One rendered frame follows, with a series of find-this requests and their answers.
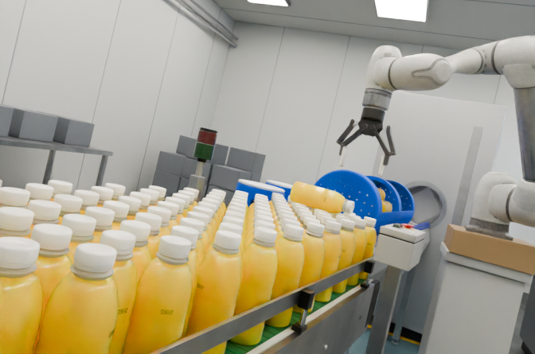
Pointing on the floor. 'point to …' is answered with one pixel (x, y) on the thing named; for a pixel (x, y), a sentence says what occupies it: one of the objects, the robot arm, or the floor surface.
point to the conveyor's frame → (328, 325)
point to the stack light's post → (197, 184)
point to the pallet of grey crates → (228, 173)
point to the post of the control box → (389, 290)
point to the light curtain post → (467, 176)
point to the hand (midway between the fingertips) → (361, 167)
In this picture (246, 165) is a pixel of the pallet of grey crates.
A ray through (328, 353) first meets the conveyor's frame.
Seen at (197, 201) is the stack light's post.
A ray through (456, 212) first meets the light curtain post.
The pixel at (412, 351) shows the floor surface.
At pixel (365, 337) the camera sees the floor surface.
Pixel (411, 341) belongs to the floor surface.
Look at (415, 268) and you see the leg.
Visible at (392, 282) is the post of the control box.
